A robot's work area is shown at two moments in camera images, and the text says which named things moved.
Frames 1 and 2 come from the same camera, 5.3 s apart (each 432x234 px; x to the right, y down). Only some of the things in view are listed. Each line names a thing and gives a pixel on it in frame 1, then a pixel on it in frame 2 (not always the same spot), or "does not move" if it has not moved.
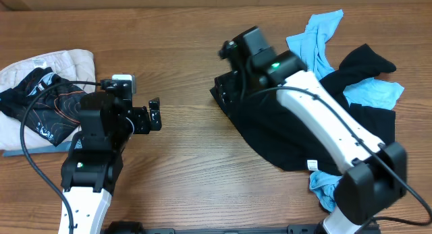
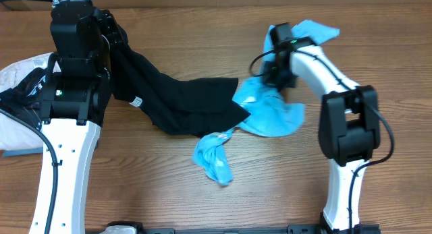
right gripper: (229, 88) -> (268, 79)
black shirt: (269, 117) -> (192, 107)
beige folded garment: (17, 132) does not move
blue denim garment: (63, 148) does not move
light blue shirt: (311, 45) -> (273, 112)
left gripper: (143, 125) -> (107, 27)
